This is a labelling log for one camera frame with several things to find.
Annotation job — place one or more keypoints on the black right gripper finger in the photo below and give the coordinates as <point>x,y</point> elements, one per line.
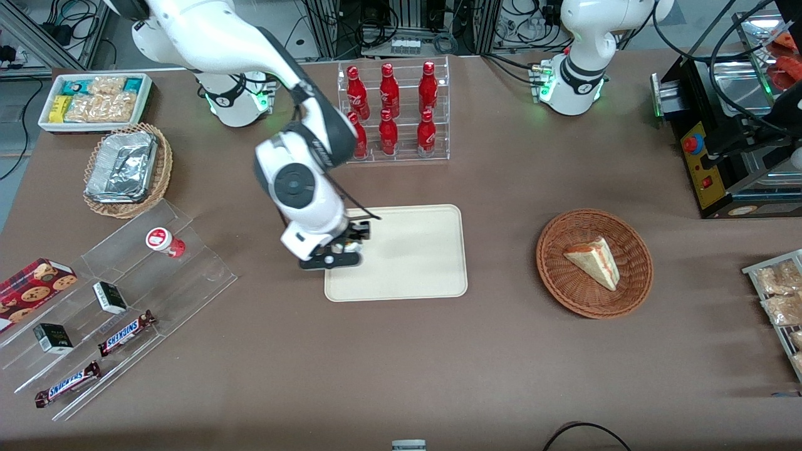
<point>359,230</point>
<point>356,245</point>

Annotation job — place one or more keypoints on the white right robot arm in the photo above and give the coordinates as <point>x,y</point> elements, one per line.
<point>301,181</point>

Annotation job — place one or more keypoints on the cream plastic tray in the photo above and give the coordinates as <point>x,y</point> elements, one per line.
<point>413,257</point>

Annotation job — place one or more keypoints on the red gum bottle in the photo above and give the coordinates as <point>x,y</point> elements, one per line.
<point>161,240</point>

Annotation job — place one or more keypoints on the silver foil tray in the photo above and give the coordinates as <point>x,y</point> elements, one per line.
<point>122,166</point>

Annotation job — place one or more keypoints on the tray of packaged pastries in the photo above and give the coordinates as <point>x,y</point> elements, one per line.
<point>752,270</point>

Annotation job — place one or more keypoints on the clear acrylic bottle rack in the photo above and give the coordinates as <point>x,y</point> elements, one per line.
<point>404,153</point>

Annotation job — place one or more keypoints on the red cola bottle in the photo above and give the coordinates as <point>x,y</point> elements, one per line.
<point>357,94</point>
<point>361,141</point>
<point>388,136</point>
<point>389,93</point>
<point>428,91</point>
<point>426,134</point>

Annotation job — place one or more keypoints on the clear acrylic stepped display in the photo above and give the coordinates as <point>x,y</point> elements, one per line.
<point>182,288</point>

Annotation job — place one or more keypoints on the light wicker basket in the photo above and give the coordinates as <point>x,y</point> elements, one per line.
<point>164,163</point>

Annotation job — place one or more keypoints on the white power strip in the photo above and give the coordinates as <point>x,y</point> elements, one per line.
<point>406,45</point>

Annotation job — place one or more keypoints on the Snickers chocolate bar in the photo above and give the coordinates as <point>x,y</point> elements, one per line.
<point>67,383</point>
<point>125,333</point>

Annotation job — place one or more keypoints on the small grey device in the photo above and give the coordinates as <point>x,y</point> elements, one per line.
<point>408,446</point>

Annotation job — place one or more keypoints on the small black box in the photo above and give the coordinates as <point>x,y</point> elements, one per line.
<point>110,298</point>
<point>53,338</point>

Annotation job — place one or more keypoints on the round brown wicker basket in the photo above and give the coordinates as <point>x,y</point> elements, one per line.
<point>564,282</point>

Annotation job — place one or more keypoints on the white plastic snack bin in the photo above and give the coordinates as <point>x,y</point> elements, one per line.
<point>145,100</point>

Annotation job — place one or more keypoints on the wrapped sandwich wedge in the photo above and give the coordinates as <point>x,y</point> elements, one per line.
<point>595,262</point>

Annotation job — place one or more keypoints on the beige cracker bag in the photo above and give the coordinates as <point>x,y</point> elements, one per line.
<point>106,84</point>
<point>100,108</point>

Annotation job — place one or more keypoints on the red cookie box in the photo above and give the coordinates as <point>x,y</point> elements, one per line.
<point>34,289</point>

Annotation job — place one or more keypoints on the teal snack pack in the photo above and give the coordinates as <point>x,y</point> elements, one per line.
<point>76,86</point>

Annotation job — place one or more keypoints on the yellow snack pack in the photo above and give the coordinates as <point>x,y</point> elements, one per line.
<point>59,108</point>

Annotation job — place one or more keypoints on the black sealing machine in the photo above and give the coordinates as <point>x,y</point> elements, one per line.
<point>702,163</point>

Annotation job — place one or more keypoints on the clear bag of snacks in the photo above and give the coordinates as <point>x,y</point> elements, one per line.
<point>777,279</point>
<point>783,310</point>

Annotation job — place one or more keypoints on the red packaged food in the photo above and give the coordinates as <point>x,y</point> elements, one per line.
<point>786,69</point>

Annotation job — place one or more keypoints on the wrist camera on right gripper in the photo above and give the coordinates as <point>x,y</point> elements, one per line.
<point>329,260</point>

